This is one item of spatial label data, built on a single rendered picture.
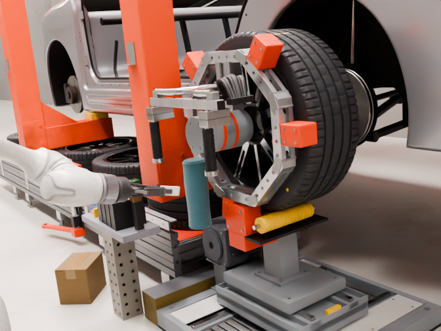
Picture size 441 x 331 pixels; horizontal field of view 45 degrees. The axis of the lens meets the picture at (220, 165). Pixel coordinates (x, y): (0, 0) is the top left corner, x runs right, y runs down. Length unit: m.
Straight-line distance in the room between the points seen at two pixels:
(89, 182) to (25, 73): 2.55
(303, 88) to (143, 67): 0.74
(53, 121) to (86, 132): 0.26
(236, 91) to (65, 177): 0.58
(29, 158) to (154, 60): 0.79
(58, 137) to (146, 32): 2.04
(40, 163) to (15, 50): 2.44
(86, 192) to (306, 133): 0.67
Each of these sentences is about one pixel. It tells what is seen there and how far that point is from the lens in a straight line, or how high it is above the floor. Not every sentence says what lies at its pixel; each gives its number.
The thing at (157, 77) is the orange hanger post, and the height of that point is 1.04.
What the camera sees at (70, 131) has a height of 0.62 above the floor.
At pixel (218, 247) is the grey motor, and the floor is 0.32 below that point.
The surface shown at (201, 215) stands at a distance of 1.98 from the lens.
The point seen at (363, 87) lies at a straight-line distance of 2.14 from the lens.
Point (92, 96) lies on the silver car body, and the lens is 4.10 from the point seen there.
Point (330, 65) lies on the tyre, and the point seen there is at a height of 1.04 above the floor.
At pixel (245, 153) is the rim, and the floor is 0.74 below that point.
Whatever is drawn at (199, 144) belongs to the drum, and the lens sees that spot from 1.81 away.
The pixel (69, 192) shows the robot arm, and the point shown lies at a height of 0.79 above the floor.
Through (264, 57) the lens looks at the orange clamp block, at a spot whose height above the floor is 1.09.
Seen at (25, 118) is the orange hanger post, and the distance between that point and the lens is 4.01.
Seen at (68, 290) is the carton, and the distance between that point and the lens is 2.70.
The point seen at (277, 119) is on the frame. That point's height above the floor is 0.90.
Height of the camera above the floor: 1.14
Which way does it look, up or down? 12 degrees down
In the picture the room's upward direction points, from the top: 5 degrees counter-clockwise
